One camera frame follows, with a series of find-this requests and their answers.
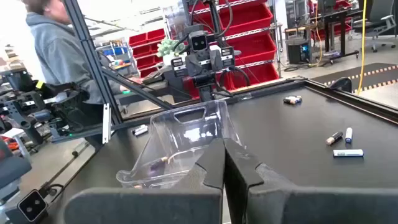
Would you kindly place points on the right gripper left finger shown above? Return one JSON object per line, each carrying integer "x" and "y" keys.
{"x": 155, "y": 205}

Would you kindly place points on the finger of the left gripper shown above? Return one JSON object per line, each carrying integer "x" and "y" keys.
{"x": 215, "y": 60}
{"x": 195, "y": 66}

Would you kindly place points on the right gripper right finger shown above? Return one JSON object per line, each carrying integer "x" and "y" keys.
{"x": 295, "y": 208}

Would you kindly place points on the slim black copper battery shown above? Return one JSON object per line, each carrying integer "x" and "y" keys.
{"x": 334, "y": 137}
{"x": 159, "y": 162}
{"x": 288, "y": 100}

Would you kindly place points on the clear plastic bin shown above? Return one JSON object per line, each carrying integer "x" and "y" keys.
{"x": 186, "y": 130}

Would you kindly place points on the white blue battery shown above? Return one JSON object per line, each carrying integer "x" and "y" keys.
{"x": 139, "y": 128}
{"x": 297, "y": 99}
{"x": 348, "y": 152}
{"x": 142, "y": 132}

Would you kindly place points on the batteries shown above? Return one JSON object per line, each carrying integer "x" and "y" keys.
{"x": 349, "y": 134}

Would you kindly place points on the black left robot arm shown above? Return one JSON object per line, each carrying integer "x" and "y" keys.
{"x": 215, "y": 18}

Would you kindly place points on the green potted plant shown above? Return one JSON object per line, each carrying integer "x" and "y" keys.
{"x": 168, "y": 48}

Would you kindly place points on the grey side desk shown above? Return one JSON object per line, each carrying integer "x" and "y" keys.
{"x": 161, "y": 87}

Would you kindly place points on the large red bin rack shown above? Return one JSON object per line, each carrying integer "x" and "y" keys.
{"x": 255, "y": 46}

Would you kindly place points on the small red bin rack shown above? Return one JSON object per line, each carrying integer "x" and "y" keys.
{"x": 146, "y": 39}

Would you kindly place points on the blue bin shelf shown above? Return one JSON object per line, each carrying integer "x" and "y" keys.
{"x": 116, "y": 50}

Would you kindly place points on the black computer tower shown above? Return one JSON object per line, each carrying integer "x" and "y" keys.
{"x": 298, "y": 51}

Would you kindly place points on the black curved object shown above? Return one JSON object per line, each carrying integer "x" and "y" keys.
{"x": 341, "y": 84}

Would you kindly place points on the black desk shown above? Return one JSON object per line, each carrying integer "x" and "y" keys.
{"x": 343, "y": 34}

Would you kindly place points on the person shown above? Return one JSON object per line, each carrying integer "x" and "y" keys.
{"x": 59, "y": 53}

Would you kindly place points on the black orange striped floor mat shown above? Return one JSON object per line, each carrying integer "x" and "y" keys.
{"x": 382, "y": 76}

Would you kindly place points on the black robot rig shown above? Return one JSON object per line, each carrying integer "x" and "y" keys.
{"x": 28, "y": 105}

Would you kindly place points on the grey mesh office chair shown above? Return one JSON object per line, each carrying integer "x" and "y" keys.
{"x": 379, "y": 12}

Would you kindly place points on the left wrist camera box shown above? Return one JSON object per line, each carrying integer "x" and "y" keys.
{"x": 199, "y": 43}

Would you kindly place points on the silver frame bracket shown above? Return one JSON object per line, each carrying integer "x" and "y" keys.
{"x": 106, "y": 123}

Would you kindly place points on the table-level camera box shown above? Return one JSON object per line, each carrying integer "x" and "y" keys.
{"x": 32, "y": 206}

